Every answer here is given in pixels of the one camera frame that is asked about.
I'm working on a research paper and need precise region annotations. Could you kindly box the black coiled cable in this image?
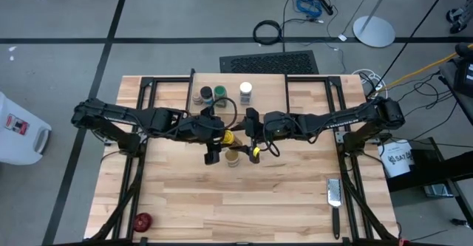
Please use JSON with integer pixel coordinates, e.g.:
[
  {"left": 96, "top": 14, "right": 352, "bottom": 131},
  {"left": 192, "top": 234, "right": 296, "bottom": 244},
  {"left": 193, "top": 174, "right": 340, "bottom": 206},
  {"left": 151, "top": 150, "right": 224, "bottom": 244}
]
[{"left": 252, "top": 19, "right": 284, "bottom": 47}]

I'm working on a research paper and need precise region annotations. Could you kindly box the thin black pole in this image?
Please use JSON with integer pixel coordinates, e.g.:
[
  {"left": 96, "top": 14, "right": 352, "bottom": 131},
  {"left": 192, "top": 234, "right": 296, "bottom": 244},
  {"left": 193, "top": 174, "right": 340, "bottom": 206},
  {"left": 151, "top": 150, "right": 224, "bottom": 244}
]
[{"left": 369, "top": 0, "right": 456, "bottom": 92}]

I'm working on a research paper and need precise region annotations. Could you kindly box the silver floor lamp stand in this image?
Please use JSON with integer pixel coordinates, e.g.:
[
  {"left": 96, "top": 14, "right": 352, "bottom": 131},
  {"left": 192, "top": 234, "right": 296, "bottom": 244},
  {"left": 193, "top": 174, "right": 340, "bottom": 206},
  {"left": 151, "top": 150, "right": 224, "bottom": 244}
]
[{"left": 352, "top": 0, "right": 398, "bottom": 49}]

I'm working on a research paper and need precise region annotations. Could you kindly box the wooden shelf with black legs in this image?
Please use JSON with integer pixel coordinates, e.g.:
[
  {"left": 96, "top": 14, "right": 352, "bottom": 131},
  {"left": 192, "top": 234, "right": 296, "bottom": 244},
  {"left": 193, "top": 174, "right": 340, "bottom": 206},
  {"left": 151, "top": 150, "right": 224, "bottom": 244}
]
[{"left": 186, "top": 67, "right": 291, "bottom": 129}]

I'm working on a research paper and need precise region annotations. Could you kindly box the black power strip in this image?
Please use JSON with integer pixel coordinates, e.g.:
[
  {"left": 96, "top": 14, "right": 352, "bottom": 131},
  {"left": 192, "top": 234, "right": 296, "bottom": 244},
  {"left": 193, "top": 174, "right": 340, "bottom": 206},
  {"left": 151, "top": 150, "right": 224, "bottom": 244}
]
[{"left": 318, "top": 0, "right": 335, "bottom": 17}]

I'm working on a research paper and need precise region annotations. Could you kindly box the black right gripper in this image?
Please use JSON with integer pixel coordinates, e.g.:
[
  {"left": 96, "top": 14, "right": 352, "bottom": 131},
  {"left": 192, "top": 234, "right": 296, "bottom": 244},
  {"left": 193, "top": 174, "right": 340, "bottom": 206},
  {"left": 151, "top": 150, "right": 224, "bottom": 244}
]
[{"left": 231, "top": 107, "right": 285, "bottom": 165}]

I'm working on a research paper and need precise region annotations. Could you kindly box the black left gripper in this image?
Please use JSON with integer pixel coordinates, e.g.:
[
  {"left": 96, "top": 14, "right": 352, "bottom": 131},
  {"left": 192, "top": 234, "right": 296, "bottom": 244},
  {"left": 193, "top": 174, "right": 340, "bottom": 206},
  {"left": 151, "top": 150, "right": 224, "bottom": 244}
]
[{"left": 188, "top": 107, "right": 245, "bottom": 166}]

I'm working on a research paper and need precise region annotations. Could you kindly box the black-lid oregano leaves spice jar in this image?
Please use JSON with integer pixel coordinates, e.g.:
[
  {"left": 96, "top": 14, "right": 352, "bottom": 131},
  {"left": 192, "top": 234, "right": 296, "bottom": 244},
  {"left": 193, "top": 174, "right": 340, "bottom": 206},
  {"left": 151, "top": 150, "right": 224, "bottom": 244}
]
[{"left": 200, "top": 86, "right": 215, "bottom": 106}]

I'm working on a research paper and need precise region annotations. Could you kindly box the white cable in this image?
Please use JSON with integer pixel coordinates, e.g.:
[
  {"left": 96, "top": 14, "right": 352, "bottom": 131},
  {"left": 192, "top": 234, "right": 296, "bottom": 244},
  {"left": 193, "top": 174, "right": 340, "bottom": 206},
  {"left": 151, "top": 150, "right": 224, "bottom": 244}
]
[{"left": 350, "top": 68, "right": 389, "bottom": 105}]

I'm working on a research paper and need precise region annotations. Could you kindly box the black side stand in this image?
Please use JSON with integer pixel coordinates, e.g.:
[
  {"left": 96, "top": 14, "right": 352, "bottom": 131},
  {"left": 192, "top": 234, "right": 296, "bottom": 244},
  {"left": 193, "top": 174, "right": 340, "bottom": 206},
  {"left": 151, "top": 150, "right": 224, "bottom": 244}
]
[{"left": 384, "top": 137, "right": 473, "bottom": 202}]

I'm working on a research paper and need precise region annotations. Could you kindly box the white plastic bin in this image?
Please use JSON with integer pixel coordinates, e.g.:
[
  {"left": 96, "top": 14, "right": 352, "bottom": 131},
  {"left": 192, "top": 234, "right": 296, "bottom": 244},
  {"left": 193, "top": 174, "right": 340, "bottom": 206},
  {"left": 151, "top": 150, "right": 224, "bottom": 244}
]
[{"left": 0, "top": 90, "right": 52, "bottom": 165}]

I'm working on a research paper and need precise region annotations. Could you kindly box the white-lid bagel seasoning jar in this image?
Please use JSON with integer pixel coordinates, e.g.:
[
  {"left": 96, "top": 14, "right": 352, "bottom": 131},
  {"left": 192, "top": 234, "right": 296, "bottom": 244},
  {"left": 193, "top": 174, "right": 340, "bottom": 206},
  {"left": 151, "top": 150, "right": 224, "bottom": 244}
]
[{"left": 239, "top": 81, "right": 253, "bottom": 106}]

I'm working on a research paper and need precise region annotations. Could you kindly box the green-lid organic oregano jar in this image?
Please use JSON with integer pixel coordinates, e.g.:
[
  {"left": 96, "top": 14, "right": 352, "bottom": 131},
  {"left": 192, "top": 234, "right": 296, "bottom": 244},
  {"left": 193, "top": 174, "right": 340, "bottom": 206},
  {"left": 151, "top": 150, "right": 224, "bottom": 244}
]
[{"left": 213, "top": 85, "right": 228, "bottom": 109}]

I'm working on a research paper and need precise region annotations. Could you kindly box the metal grater with black handle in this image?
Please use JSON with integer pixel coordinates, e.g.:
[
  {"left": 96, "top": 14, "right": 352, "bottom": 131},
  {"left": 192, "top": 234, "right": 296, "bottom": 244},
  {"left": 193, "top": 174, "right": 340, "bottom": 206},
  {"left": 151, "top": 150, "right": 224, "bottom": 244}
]
[{"left": 326, "top": 178, "right": 344, "bottom": 240}]

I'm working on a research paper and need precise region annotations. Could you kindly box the blue coiled cable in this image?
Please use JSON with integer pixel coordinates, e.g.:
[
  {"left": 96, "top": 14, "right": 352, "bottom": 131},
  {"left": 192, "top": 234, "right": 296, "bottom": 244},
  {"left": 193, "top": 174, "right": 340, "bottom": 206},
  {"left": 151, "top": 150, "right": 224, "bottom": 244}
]
[{"left": 294, "top": 0, "right": 324, "bottom": 18}]

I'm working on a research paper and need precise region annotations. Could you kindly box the tan-lid furikake seasoning jar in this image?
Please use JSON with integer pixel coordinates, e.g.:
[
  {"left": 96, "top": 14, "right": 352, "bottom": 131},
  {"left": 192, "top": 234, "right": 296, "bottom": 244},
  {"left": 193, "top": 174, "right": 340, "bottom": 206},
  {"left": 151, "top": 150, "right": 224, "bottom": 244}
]
[{"left": 224, "top": 148, "right": 241, "bottom": 168}]

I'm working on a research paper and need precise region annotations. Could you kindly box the red round object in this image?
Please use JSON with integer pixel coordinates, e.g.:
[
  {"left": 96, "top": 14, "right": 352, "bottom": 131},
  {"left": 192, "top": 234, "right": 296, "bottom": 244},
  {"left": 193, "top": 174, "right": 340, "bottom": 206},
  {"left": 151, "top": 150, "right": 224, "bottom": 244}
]
[{"left": 132, "top": 212, "right": 153, "bottom": 233}]

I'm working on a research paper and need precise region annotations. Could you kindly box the yellow-lid crunchy onion jar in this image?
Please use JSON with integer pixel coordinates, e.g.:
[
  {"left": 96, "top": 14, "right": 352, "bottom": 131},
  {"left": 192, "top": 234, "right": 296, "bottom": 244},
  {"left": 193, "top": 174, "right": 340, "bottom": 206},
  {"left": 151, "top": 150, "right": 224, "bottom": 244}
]
[{"left": 220, "top": 129, "right": 244, "bottom": 148}]

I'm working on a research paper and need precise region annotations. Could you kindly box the silver flat device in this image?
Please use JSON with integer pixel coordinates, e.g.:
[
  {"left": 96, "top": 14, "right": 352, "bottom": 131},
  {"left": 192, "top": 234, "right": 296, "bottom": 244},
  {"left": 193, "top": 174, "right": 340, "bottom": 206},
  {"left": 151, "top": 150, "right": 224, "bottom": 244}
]
[{"left": 423, "top": 184, "right": 455, "bottom": 199}]

